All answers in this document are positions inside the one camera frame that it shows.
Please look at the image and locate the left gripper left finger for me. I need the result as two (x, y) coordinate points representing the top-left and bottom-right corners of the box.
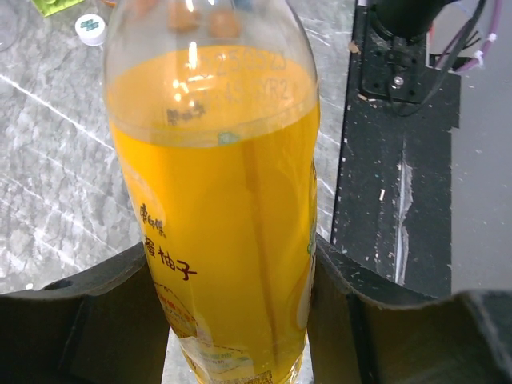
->
(1, 244), (169, 383)

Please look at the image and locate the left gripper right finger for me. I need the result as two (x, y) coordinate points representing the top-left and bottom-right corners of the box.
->
(308, 238), (511, 383)

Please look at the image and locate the yellow juice bottle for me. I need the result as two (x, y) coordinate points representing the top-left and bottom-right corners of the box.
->
(104, 1), (320, 383)

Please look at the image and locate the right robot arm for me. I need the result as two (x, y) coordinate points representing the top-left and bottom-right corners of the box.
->
(369, 0), (450, 42)

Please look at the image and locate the white green cap upper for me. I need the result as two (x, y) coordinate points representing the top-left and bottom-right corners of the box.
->
(74, 14), (107, 46)

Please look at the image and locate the brown cap upper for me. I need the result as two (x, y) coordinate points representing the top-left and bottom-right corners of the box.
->
(167, 3), (200, 33)

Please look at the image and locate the brown cap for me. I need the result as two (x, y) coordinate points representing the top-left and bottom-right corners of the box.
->
(209, 9), (241, 38)
(167, 3), (200, 33)

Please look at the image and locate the brown cap lower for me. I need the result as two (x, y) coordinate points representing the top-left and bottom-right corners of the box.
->
(209, 9), (241, 38)

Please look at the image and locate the green toy block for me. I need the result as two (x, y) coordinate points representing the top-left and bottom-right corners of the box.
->
(32, 0), (83, 17)

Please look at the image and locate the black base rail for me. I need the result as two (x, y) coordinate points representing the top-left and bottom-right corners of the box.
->
(331, 1), (461, 298)

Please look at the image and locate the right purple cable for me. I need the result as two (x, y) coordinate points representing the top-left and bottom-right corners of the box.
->
(434, 0), (505, 73)

